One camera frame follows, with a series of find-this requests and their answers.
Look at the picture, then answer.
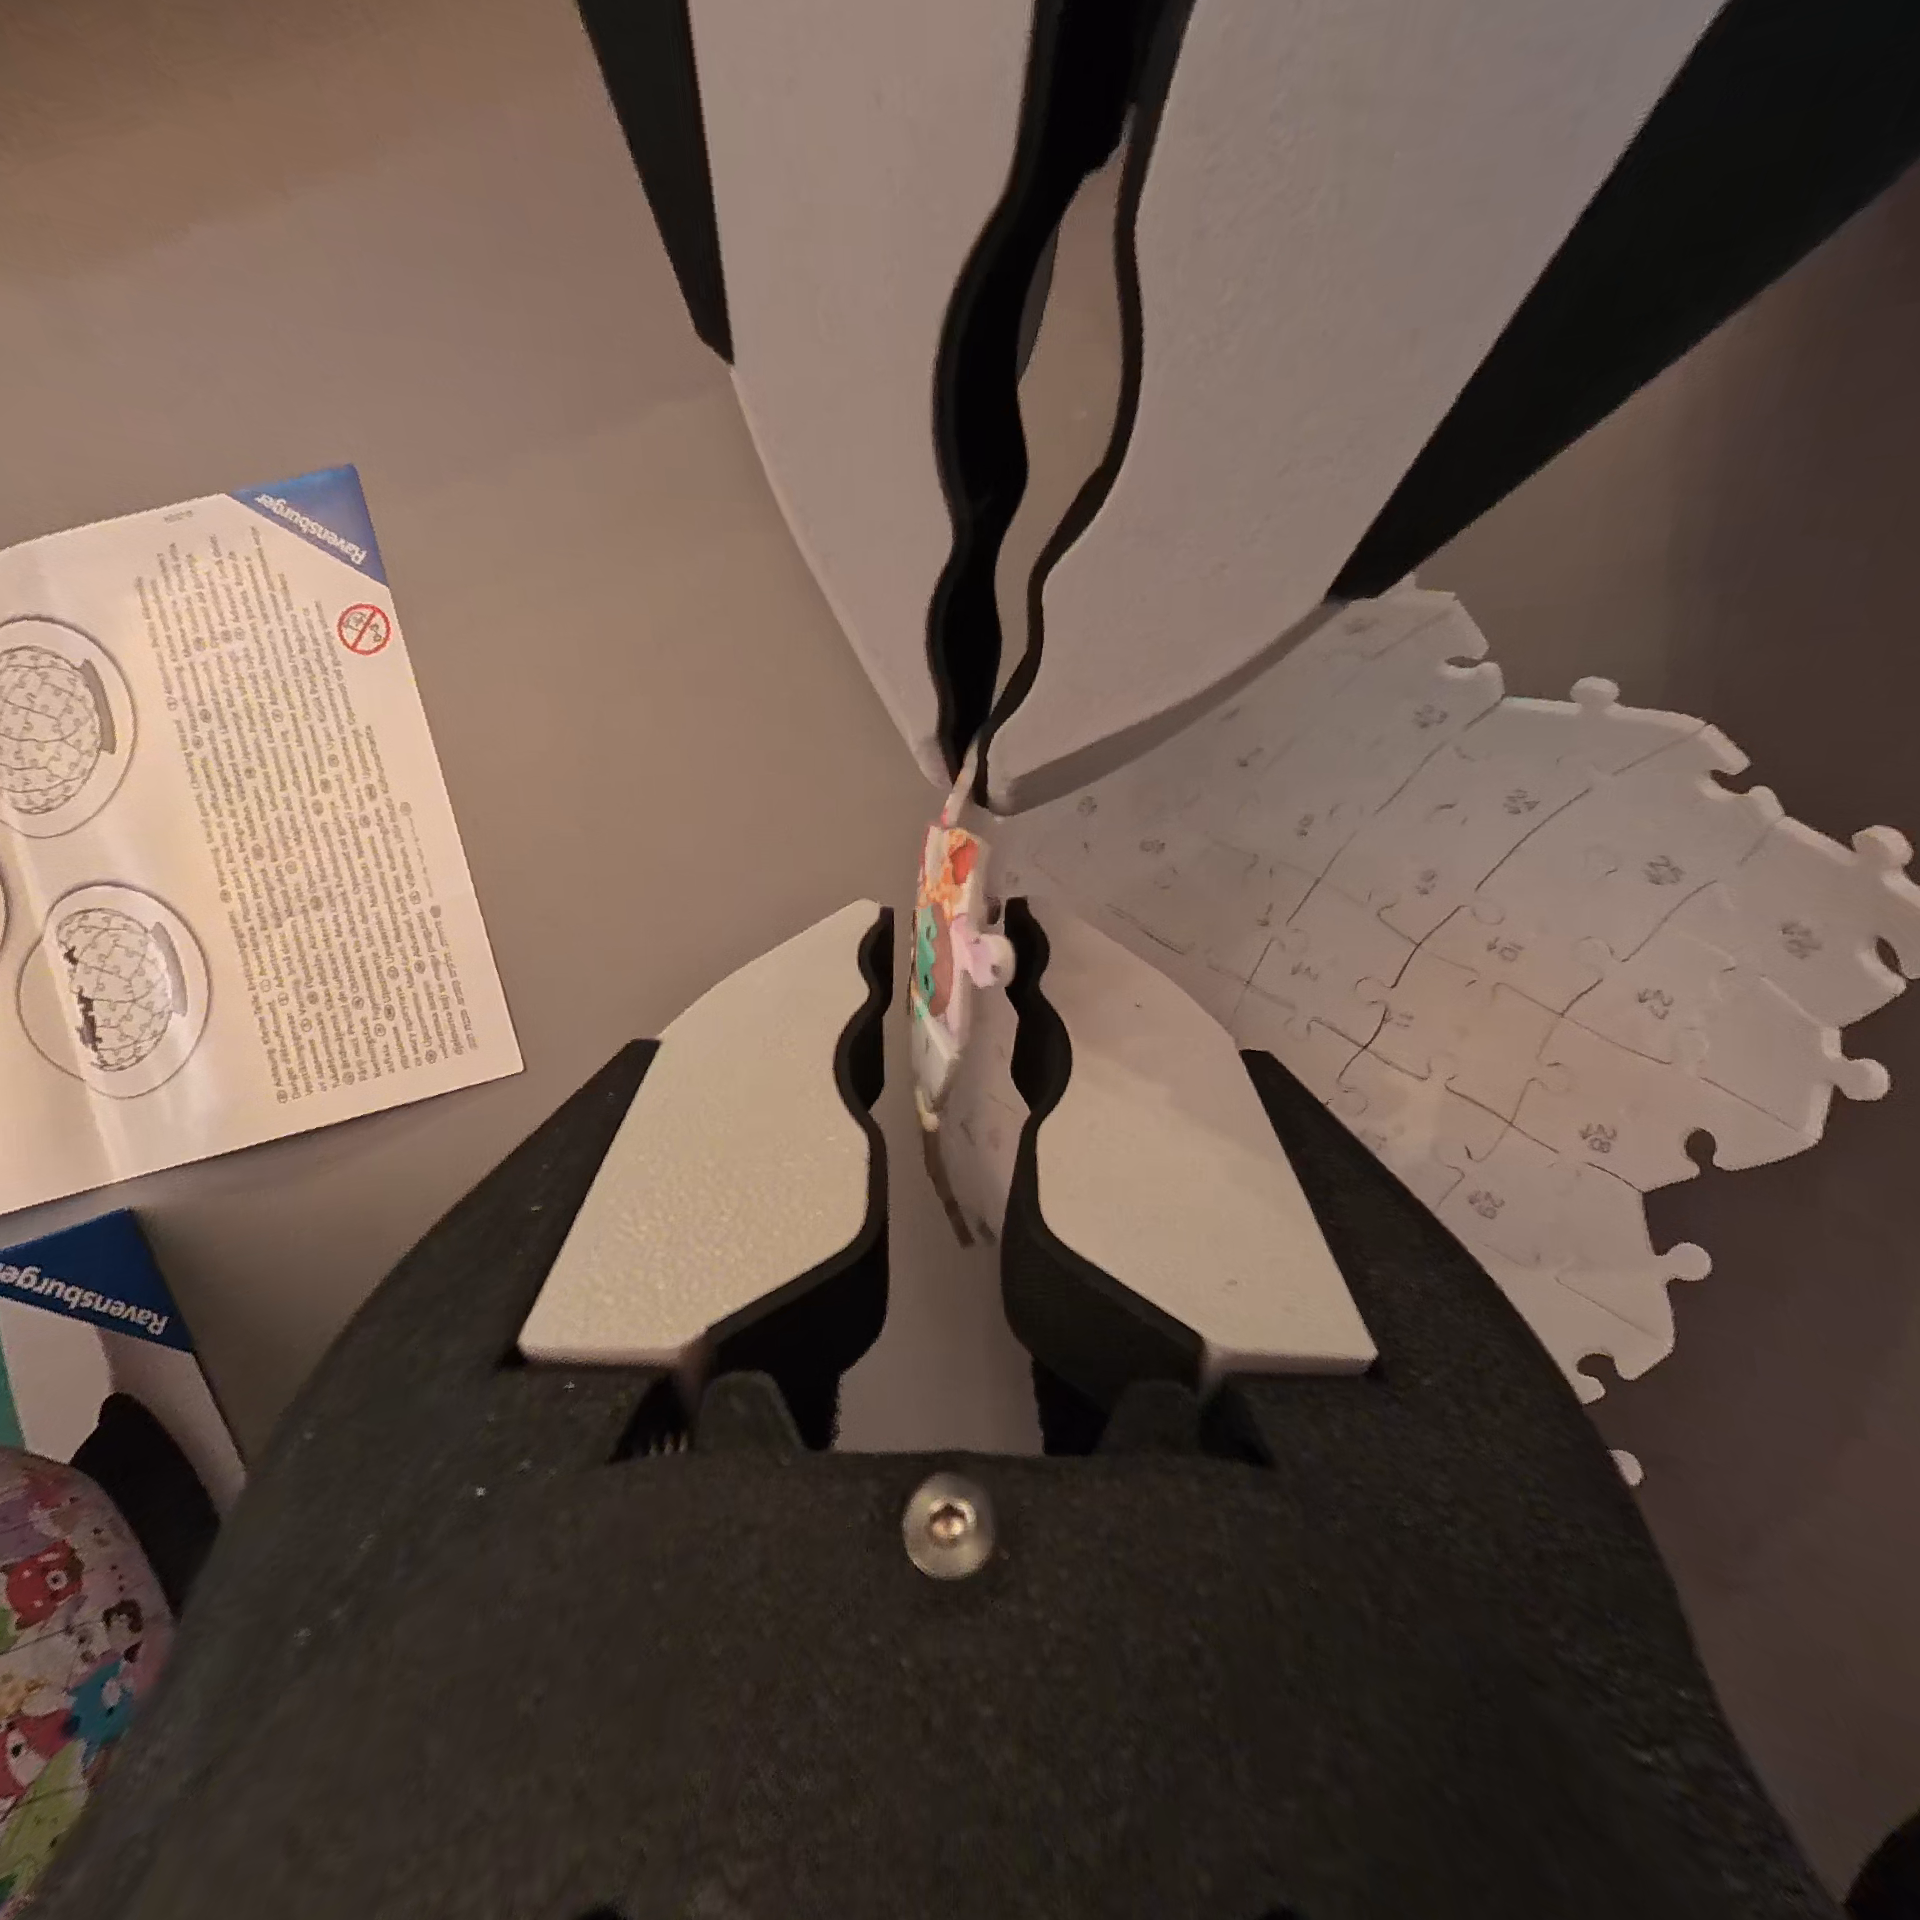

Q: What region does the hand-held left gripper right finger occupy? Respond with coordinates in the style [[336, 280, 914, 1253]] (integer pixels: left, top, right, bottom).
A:
[[1000, 896, 1383, 1454]]

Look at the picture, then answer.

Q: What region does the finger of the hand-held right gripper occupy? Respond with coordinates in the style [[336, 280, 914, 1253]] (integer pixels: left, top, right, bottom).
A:
[[690, 0, 1127, 784], [983, 0, 1730, 810]]

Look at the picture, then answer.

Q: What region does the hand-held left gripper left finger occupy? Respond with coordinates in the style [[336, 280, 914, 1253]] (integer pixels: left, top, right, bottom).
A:
[[515, 901, 897, 1454]]

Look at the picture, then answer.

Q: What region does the small white puzzle piece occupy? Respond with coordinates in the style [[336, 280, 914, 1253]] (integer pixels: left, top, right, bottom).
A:
[[903, 743, 1052, 1052]]

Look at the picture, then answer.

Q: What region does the partly built puzzle ball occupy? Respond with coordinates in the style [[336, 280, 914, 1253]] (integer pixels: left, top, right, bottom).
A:
[[908, 585, 1920, 1488]]

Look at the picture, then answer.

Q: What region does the colourful puzzle box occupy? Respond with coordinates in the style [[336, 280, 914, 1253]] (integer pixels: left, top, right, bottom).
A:
[[0, 1206, 249, 1920]]

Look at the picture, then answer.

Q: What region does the white instruction leaflet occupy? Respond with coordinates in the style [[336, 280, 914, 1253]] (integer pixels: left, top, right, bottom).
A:
[[0, 462, 528, 1214]]

